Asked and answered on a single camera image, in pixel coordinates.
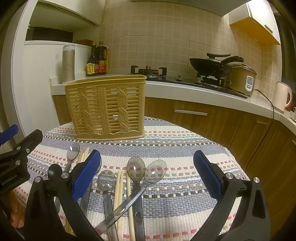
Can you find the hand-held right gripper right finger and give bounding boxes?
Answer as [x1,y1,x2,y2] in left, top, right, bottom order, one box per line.
[192,150,271,241]

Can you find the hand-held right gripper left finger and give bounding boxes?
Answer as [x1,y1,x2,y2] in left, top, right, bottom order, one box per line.
[24,149,103,241]

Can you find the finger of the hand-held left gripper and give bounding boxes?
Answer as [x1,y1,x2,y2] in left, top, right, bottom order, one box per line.
[0,125,19,146]
[0,129,43,164]

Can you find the steel spoon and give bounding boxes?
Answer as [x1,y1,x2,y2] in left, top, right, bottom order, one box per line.
[94,160,167,235]
[97,170,119,241]
[127,156,147,241]
[54,142,80,214]

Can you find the beige plastic utensil basket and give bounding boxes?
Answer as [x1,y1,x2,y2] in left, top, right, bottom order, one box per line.
[64,75,147,141]

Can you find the person's left hand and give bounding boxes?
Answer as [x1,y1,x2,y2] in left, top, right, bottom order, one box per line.
[10,192,25,229]

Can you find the striped woven table cloth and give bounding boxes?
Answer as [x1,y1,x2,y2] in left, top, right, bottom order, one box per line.
[11,116,251,241]

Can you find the wooden lower cabinets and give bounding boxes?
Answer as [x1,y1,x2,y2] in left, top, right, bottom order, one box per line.
[53,95,296,234]

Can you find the white refrigerator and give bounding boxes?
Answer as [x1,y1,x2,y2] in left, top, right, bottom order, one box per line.
[23,40,93,131]

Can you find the steel canister with white lid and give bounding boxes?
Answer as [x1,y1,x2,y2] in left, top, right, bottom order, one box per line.
[62,45,76,84]

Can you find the black gas stove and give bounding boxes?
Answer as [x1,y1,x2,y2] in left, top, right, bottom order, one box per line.
[125,65,249,99]

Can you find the white kitchen countertop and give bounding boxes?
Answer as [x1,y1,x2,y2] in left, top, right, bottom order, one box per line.
[48,74,296,139]

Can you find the beige rice cooker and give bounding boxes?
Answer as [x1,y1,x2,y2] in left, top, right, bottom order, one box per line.
[228,64,257,96]

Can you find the dark sauce bottle yellow label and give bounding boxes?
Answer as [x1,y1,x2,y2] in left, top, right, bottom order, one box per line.
[86,42,99,77]

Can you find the white electric kettle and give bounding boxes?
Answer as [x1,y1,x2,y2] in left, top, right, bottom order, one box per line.
[275,81,294,111]

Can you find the dark sauce bottle red label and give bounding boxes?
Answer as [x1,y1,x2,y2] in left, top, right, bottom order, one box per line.
[96,41,109,75]

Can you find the black wok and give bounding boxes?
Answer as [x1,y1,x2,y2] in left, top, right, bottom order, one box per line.
[189,53,244,78]

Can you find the white overhead cabinet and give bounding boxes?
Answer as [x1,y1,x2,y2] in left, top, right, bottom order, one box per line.
[14,0,105,47]

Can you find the grey range hood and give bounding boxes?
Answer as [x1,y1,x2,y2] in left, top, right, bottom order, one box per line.
[132,0,252,17]

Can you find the black power cable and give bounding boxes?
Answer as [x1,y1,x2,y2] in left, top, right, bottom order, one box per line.
[242,89,275,167]

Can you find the yellow and white wall cabinet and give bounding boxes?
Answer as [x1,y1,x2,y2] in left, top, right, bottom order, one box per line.
[229,0,281,45]

